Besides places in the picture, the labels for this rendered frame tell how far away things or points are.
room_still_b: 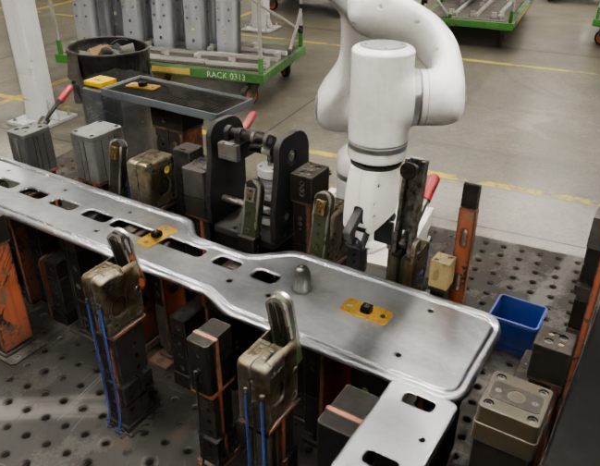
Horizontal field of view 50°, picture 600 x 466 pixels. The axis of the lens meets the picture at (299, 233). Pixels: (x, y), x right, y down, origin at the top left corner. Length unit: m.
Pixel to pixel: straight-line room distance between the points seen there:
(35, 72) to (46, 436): 3.90
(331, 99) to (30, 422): 0.91
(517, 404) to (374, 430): 0.18
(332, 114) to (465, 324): 0.63
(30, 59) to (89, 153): 3.46
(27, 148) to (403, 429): 1.23
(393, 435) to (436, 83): 0.46
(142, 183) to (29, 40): 3.59
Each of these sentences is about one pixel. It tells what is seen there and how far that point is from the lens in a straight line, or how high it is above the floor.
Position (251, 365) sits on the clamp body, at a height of 1.04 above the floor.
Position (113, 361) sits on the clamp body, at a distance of 1.22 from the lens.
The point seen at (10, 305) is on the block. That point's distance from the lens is 1.51.
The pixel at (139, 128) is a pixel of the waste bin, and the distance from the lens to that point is 4.12.
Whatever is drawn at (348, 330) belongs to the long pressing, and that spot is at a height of 1.00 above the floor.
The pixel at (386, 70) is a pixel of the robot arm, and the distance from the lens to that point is 0.85.
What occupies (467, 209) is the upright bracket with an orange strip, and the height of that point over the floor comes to 1.15.
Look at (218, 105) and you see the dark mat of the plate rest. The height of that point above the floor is 1.16.
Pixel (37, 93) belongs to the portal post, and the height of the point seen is 0.23.
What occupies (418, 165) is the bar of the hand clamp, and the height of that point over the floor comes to 1.21.
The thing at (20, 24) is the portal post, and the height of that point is 0.72.
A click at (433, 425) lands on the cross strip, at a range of 0.89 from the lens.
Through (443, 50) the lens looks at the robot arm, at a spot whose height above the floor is 1.42.
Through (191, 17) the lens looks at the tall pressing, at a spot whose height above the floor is 0.57.
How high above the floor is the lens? 1.64
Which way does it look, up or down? 30 degrees down
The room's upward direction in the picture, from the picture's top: straight up
